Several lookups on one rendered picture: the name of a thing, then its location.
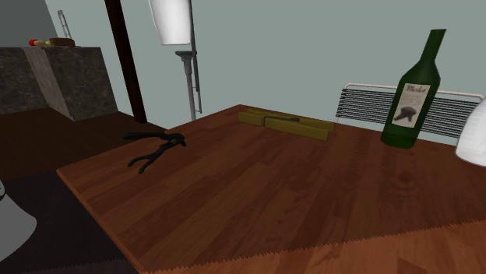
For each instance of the floor lamp with white shade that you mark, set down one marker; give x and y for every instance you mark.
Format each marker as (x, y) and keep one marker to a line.
(171, 22)

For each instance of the chair with black slatted back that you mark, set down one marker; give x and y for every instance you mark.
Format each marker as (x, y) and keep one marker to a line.
(364, 106)

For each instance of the dark marble counter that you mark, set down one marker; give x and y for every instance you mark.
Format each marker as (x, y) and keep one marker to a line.
(79, 79)

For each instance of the dark wooden post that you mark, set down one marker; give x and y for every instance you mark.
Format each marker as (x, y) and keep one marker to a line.
(125, 57)

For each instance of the black hinged hand tool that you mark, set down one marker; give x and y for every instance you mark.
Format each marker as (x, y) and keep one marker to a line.
(167, 141)

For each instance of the green wine bottle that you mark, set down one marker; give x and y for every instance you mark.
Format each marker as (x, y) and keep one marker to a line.
(415, 76)

